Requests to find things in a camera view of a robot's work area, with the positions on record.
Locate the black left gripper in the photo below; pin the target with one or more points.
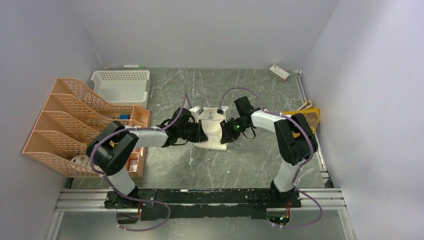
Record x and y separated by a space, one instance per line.
200 135

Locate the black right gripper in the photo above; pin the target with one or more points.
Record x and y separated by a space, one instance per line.
228 134

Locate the white terry towel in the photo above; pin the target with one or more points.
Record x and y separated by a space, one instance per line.
210 121

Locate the yellow grey patterned towel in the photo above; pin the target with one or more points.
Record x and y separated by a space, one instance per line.
311 113

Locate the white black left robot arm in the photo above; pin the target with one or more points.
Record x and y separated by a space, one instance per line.
111 149

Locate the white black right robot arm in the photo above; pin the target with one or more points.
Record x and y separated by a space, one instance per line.
295 140

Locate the orange compartment organiser tray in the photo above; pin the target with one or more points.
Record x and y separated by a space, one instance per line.
139 118

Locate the blue item in organiser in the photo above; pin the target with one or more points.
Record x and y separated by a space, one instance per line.
124 117

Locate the white red small box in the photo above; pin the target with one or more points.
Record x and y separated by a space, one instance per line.
278 73

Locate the white perforated plastic basket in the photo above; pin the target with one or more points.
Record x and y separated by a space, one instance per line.
122 87

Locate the white green marker pen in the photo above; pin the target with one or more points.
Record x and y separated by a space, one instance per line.
133 66

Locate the white packet in file rack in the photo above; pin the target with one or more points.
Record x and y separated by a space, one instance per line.
82 160

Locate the orange mesh file rack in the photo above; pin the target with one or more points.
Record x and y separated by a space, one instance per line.
71 118

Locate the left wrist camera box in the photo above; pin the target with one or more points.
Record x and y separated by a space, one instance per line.
196 111

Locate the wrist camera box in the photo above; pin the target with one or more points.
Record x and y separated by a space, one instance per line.
196 111
222 110

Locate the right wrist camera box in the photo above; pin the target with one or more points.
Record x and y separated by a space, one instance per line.
222 110

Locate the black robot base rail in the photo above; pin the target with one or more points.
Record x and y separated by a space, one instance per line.
200 203

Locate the aluminium frame rail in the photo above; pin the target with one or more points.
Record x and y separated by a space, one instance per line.
92 200

